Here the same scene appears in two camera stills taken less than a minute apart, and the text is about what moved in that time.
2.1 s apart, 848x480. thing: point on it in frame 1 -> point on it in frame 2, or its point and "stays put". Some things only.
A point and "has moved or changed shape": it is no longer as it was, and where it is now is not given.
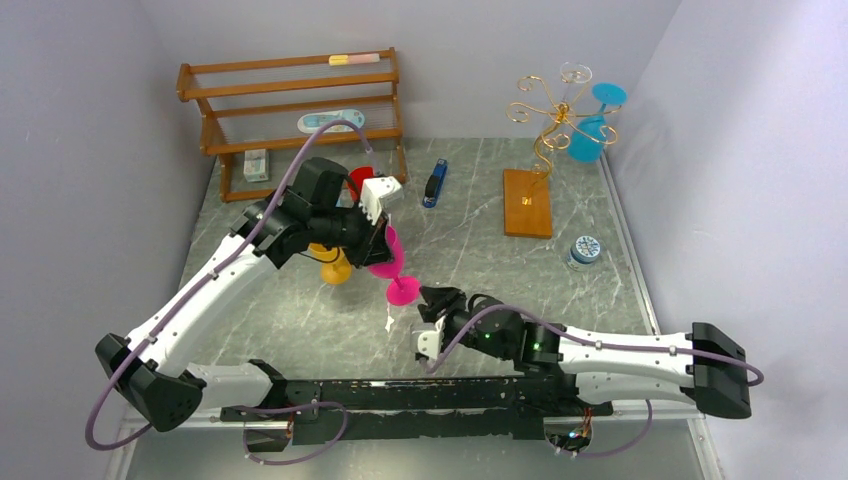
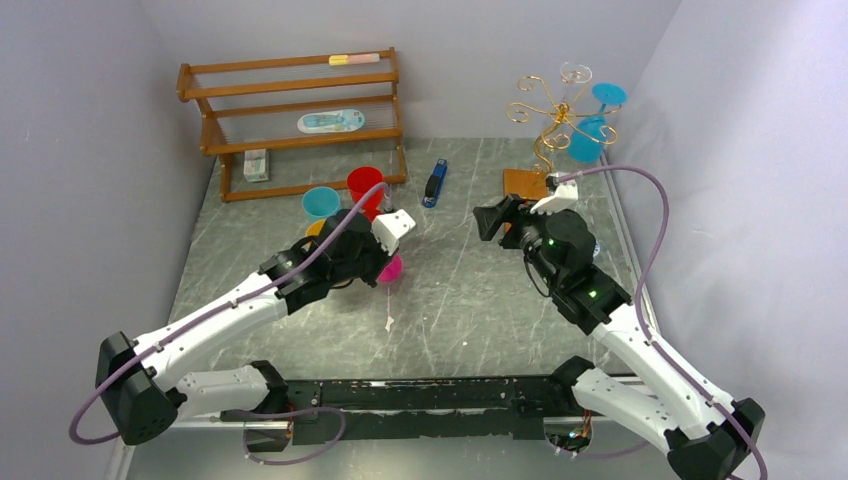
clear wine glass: [575, 76] stays put
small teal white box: [255, 166] stays put
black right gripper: [448, 312] -> [510, 224]
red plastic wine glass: [356, 178] stays put
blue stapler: [434, 183] stays put
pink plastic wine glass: [403, 290] has moved or changed shape
